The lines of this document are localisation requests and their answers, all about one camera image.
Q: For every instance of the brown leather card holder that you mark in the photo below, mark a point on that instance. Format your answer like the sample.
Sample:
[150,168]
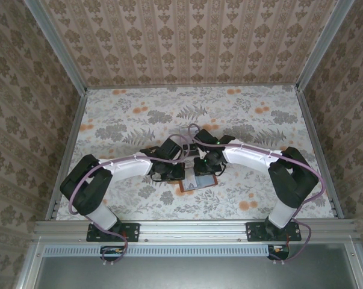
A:
[205,182]

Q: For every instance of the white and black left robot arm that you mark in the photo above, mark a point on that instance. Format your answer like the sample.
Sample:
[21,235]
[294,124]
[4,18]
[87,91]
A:
[127,167]

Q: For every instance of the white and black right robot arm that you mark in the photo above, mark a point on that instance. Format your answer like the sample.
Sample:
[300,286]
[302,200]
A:
[247,156]

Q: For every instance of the small black connector board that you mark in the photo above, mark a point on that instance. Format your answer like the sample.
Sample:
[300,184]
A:
[279,250]
[112,251]

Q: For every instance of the grey metal sheet panel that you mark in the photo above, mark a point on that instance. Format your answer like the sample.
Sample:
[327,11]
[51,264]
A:
[193,274]

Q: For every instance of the aluminium frame crossbar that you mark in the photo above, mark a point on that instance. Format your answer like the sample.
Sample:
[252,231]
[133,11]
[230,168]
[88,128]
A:
[193,231]

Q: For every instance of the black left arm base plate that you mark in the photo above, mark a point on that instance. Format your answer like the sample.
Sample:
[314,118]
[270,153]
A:
[133,231]

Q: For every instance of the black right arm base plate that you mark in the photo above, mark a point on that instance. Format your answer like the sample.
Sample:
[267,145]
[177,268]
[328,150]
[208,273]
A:
[253,231]

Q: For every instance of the aluminium table side rail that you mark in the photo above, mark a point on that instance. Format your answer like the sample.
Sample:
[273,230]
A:
[318,150]
[68,150]

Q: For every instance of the aluminium frame post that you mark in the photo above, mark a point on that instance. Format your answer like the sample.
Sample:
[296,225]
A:
[319,48]
[57,48]

